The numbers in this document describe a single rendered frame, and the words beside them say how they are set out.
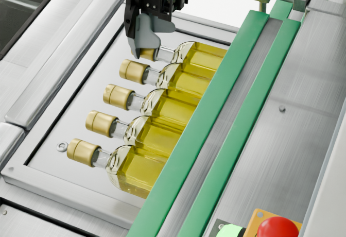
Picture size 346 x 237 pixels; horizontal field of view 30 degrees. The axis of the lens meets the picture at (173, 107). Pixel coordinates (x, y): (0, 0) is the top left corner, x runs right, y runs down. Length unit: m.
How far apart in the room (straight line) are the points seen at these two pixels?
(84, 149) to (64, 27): 0.48
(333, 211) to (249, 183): 0.44
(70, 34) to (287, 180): 0.72
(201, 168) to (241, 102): 0.12
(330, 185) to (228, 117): 0.52
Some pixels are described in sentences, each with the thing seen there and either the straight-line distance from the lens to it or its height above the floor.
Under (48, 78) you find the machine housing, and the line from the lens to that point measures 1.30.
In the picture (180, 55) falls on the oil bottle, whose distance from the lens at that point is 1.08.
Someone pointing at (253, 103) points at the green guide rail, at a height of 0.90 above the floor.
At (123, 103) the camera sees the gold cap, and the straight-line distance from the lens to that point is 1.04.
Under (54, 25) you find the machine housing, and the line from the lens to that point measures 1.46.
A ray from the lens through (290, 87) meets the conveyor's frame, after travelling 0.86.
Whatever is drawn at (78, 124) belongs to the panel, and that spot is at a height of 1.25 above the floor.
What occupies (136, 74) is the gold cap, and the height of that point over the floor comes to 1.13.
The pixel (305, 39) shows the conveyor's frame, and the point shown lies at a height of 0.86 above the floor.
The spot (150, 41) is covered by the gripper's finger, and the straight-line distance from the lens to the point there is 1.08.
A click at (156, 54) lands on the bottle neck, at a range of 1.11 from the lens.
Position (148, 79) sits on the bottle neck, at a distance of 1.07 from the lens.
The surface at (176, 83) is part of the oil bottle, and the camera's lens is 1.03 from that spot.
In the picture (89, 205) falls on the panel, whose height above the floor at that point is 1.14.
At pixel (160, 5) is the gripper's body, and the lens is 1.04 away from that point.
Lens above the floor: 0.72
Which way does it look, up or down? 18 degrees up
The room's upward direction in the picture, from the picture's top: 73 degrees counter-clockwise
